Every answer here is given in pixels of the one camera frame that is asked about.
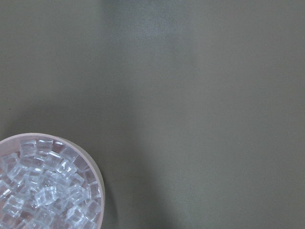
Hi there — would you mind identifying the pink bowl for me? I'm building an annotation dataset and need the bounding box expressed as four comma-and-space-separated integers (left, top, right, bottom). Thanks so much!
0, 133, 106, 229

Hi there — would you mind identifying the clear ice cubes pile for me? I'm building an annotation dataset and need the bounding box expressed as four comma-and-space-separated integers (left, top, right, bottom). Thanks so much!
0, 138, 102, 229

